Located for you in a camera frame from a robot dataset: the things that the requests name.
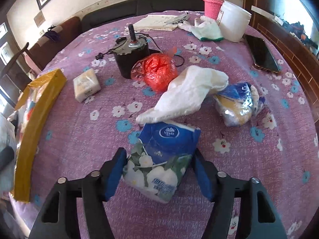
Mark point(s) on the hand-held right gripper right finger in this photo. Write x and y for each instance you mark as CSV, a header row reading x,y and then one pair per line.
x,y
203,176

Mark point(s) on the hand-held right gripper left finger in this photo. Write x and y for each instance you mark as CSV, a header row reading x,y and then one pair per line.
x,y
116,174

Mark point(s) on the blue flower print tissue pack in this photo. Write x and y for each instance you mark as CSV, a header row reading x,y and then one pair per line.
x,y
162,159

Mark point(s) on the blue yellow tissue pack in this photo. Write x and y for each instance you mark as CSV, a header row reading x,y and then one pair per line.
x,y
239,104

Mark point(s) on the white plastic bag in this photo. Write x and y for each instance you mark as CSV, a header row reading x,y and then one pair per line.
x,y
189,92

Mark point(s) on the small peach tissue pack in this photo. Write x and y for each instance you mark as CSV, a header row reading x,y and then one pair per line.
x,y
86,84

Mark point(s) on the yellow cardboard box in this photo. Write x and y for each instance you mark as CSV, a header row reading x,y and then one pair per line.
x,y
37,119

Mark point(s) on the red plastic bag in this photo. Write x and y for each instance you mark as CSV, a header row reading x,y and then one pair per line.
x,y
157,72

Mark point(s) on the purple floral tablecloth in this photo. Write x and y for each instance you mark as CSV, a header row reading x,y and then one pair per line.
x,y
87,134

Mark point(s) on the black electric motor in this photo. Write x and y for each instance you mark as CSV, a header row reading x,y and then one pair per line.
x,y
132,54

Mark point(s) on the black smartphone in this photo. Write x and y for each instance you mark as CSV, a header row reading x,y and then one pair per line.
x,y
265,54

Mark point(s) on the white glove green cuff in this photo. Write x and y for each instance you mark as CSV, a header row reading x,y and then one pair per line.
x,y
206,29

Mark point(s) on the brown armchair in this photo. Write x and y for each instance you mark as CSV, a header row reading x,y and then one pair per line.
x,y
67,29

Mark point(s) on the purple cloth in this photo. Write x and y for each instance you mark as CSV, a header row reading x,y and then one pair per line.
x,y
53,34

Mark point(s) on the dark wooden chair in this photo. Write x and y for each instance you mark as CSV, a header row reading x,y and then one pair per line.
x,y
12,59

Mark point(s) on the paper notebook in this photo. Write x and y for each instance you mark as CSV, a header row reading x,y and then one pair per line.
x,y
154,22

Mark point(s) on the white plastic jar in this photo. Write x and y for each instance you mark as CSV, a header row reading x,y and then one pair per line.
x,y
233,22

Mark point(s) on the white remote control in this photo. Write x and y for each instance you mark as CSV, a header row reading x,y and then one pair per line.
x,y
178,18

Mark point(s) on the black sofa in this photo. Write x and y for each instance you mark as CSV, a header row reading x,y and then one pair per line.
x,y
112,12

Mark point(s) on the windowsill clutter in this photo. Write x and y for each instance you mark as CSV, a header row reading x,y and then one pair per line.
x,y
296,29

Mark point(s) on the pink thermos bottle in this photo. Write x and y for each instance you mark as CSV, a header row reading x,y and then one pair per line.
x,y
213,2

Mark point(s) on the white box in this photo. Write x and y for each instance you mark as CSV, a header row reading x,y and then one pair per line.
x,y
261,11

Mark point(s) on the wooden window frame panel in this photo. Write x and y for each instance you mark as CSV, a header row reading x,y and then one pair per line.
x,y
294,42

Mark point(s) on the small wall plaque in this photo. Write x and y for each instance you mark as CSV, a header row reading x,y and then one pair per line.
x,y
39,19

